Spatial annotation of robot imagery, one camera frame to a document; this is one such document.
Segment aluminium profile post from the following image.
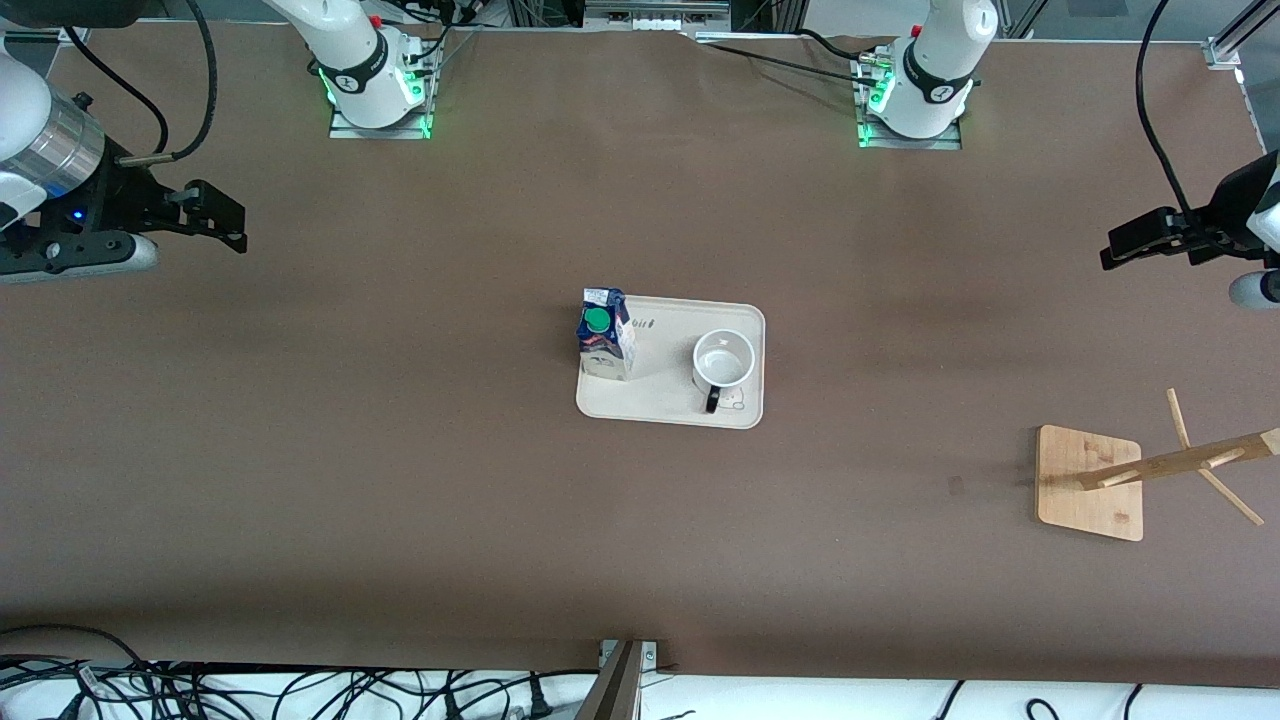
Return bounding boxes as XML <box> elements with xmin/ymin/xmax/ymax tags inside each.
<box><xmin>1205</xmin><ymin>0</ymin><xmax>1280</xmax><ymax>71</ymax></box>

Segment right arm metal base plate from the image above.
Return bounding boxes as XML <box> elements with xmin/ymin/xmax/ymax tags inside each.
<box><xmin>329</xmin><ymin>30</ymin><xmax>434</xmax><ymax>140</ymax></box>

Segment dark diagonal beam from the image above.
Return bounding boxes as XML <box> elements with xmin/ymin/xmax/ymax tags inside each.
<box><xmin>575</xmin><ymin>640</ymin><xmax>643</xmax><ymax>720</ymax></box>

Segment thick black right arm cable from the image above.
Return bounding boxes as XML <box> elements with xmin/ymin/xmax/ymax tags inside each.
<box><xmin>115</xmin><ymin>0</ymin><xmax>220</xmax><ymax>166</ymax></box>

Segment grey power strip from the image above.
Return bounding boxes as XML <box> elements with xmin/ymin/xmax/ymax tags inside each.
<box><xmin>585</xmin><ymin>0</ymin><xmax>731</xmax><ymax>33</ymax></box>

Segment blue milk carton green cap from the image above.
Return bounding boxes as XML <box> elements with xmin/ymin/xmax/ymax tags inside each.
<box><xmin>577</xmin><ymin>287</ymin><xmax>638</xmax><ymax>383</ymax></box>

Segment beige rabbit print tray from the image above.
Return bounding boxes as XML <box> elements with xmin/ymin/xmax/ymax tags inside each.
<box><xmin>575</xmin><ymin>294</ymin><xmax>767</xmax><ymax>430</ymax></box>

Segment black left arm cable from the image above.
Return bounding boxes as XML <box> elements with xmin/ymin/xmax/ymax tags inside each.
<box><xmin>1136</xmin><ymin>0</ymin><xmax>1226</xmax><ymax>256</ymax></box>

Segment small metal table bracket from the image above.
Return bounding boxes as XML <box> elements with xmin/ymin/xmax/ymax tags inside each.
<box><xmin>598</xmin><ymin>640</ymin><xmax>661</xmax><ymax>673</ymax></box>

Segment black cable on tabletop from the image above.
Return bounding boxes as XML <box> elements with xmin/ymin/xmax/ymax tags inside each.
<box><xmin>690</xmin><ymin>28</ymin><xmax>886</xmax><ymax>91</ymax></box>

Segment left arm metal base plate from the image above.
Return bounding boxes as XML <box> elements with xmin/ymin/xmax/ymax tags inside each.
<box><xmin>855</xmin><ymin>50</ymin><xmax>964</xmax><ymax>152</ymax></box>

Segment tangled black floor cables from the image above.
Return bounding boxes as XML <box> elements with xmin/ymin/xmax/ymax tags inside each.
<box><xmin>0</xmin><ymin>625</ymin><xmax>601</xmax><ymax>720</ymax></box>

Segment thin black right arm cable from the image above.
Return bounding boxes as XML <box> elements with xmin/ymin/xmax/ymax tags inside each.
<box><xmin>62</xmin><ymin>28</ymin><xmax>169</xmax><ymax>156</ymax></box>

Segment white mug black handle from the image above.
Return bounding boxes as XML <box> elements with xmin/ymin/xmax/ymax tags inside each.
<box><xmin>691</xmin><ymin>329</ymin><xmax>757</xmax><ymax>414</ymax></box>

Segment wooden cup rack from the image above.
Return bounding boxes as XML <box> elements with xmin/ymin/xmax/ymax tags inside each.
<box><xmin>1035</xmin><ymin>388</ymin><xmax>1280</xmax><ymax>543</ymax></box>

